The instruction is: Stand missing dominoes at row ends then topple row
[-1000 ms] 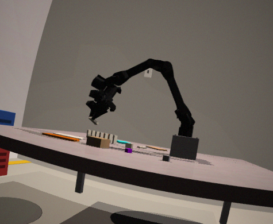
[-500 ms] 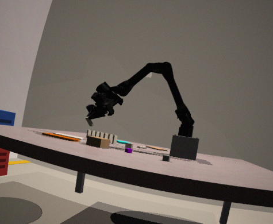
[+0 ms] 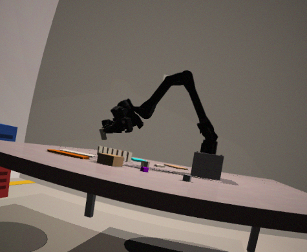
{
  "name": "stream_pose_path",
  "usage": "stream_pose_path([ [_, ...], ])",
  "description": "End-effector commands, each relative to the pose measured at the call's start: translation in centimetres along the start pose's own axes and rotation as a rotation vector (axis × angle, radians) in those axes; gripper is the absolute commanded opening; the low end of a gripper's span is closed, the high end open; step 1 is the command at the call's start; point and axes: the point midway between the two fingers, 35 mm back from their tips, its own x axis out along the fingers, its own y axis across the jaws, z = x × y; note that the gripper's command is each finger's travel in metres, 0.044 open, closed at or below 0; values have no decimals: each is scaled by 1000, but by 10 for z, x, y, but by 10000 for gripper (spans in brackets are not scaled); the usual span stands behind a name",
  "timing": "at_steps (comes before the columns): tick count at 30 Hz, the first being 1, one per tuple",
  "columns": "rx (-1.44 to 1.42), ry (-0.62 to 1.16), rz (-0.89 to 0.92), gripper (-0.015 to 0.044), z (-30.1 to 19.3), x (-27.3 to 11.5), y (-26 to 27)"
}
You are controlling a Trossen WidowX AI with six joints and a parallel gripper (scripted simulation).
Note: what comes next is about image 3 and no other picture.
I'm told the purple block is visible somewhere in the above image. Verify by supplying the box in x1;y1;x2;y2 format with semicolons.
140;167;149;172

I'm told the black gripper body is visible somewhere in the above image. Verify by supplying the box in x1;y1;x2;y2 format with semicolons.
101;116;133;132

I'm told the orange flat block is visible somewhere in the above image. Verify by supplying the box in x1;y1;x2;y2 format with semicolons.
47;149;90;159

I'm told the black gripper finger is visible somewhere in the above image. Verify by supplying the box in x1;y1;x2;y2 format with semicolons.
103;120;122;133
101;120;113;134

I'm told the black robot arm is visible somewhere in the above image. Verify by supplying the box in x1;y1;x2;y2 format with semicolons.
111;70;218;155

